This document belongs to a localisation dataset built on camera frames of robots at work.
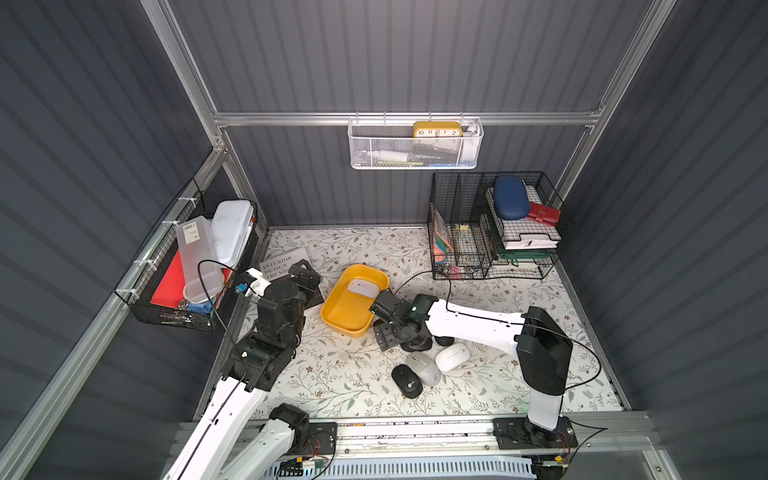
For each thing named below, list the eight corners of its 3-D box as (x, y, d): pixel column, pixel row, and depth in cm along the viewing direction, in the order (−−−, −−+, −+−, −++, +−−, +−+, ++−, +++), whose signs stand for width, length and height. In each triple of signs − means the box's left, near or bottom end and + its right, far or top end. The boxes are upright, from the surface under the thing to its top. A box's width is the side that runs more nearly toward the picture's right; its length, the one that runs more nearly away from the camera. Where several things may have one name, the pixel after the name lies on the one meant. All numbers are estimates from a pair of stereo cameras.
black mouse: (409, 404, 81) (410, 401, 78) (389, 374, 86) (388, 371, 83) (426, 390, 83) (427, 387, 80) (404, 362, 88) (405, 358, 86)
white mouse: (440, 374, 85) (441, 372, 83) (431, 355, 89) (431, 353, 87) (472, 360, 88) (474, 357, 86) (462, 342, 91) (463, 339, 90)
